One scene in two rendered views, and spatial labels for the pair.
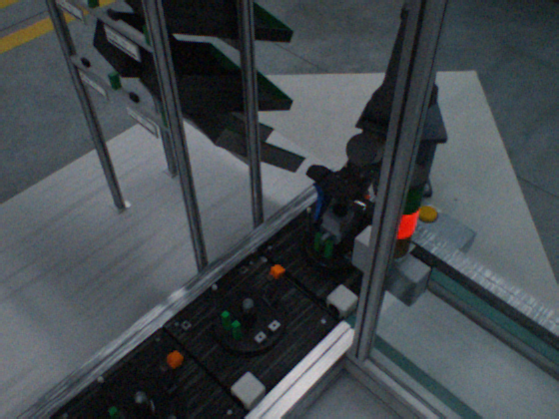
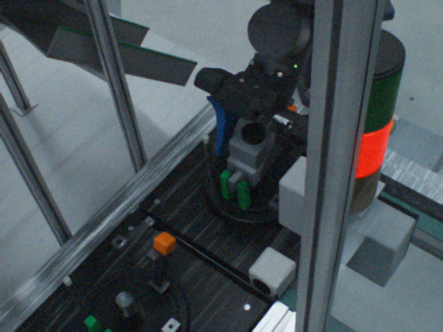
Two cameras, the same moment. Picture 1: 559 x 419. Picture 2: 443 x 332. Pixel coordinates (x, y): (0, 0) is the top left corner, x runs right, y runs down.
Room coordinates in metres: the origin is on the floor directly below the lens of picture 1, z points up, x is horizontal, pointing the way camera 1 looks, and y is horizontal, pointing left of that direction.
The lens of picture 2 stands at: (0.25, -0.06, 1.68)
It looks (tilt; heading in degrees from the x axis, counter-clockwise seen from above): 52 degrees down; 358
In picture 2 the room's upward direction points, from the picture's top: 7 degrees counter-clockwise
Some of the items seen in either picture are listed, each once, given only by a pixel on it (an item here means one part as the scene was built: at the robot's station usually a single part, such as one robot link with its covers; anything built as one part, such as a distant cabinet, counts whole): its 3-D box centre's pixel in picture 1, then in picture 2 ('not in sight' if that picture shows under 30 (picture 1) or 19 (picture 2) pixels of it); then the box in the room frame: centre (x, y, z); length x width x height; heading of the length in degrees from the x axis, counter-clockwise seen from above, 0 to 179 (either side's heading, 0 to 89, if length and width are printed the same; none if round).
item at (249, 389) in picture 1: (249, 311); (129, 309); (0.57, 0.06, 1.01); 0.24 x 0.24 x 0.13; 44
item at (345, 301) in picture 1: (341, 302); (271, 273); (0.61, -0.13, 0.97); 0.05 x 0.05 x 0.04; 44
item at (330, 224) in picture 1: (335, 222); (249, 153); (0.74, -0.12, 1.06); 0.08 x 0.04 x 0.07; 135
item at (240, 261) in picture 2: (335, 248); (255, 191); (0.75, -0.13, 0.96); 0.24 x 0.24 x 0.02; 44
